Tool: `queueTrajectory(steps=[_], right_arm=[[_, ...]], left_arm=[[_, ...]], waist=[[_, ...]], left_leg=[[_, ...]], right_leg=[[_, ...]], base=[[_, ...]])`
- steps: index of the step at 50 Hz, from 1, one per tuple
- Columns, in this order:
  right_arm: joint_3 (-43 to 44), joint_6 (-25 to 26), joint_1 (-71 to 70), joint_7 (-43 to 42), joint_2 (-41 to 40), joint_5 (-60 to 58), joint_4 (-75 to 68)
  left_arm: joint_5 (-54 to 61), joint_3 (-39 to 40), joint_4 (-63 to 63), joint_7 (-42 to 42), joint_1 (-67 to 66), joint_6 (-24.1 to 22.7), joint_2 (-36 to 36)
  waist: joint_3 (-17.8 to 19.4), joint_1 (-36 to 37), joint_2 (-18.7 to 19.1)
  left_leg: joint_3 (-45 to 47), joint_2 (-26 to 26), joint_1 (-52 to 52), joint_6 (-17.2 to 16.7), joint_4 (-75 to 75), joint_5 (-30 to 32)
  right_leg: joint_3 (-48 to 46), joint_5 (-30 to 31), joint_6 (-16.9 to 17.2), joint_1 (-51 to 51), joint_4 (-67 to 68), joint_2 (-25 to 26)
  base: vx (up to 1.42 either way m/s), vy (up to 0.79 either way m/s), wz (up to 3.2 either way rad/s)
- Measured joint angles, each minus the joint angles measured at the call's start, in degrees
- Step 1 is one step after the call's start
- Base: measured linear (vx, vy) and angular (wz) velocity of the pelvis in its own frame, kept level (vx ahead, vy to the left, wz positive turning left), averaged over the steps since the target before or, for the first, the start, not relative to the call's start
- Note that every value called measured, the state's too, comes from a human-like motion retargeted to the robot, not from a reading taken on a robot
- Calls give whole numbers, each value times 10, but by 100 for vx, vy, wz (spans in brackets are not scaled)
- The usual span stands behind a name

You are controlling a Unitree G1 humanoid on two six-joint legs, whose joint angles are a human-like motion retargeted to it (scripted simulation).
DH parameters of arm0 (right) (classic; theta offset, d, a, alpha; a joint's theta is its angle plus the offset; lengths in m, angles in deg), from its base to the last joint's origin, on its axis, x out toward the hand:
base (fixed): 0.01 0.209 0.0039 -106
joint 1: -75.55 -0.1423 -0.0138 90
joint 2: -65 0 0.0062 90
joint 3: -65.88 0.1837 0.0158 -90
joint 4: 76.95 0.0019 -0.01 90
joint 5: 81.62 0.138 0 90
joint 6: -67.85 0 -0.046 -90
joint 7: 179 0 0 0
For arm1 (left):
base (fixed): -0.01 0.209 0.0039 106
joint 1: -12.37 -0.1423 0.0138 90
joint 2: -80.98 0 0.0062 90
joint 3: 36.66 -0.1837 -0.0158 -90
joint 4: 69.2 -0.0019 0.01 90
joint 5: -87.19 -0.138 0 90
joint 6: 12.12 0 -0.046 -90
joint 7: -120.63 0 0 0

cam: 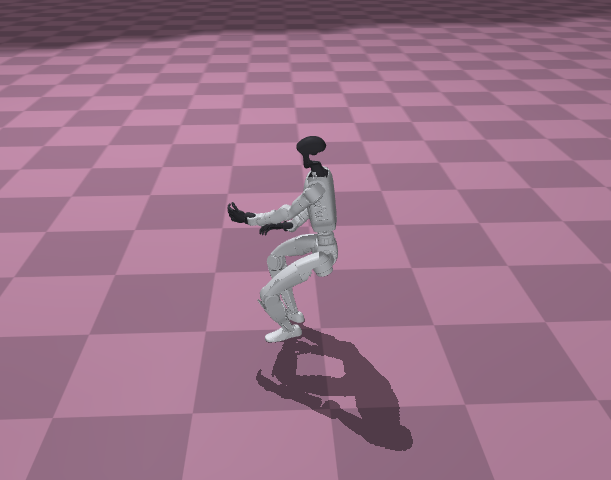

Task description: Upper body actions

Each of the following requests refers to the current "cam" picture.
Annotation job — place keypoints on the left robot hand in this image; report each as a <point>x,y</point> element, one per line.
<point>238,215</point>

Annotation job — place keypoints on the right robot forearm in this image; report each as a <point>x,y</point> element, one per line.
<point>299,220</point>

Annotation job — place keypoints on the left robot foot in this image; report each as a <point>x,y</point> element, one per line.
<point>281,334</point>

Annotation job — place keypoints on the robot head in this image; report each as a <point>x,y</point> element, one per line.
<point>312,145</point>

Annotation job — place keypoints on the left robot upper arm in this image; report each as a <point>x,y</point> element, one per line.
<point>310,195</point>

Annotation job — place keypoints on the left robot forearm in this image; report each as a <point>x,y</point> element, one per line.
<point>274,216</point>

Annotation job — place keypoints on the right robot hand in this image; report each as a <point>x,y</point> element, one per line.
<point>285,225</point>

